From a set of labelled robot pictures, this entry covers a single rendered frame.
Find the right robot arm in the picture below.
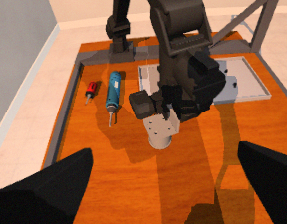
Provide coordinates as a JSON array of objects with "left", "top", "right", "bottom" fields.
[{"left": 106, "top": 0, "right": 226, "bottom": 122}]

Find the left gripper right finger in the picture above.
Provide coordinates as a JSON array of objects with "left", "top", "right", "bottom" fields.
[{"left": 237, "top": 141, "right": 287, "bottom": 224}]

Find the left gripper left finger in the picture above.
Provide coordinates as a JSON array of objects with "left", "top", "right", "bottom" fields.
[{"left": 0, "top": 148, "right": 94, "bottom": 224}]

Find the tan bracket with holes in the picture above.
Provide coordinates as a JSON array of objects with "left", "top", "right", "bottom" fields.
[{"left": 143, "top": 104, "right": 180, "bottom": 142}]

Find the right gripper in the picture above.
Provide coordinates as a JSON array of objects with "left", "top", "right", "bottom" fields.
[{"left": 129, "top": 66, "right": 180, "bottom": 120}]

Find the grey cylindrical spool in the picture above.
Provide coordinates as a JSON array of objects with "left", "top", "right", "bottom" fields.
[{"left": 148, "top": 136, "right": 171, "bottom": 149}]

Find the blue cordless screwdriver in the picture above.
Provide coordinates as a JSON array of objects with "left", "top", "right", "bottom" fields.
[{"left": 106, "top": 71, "right": 121, "bottom": 127}]

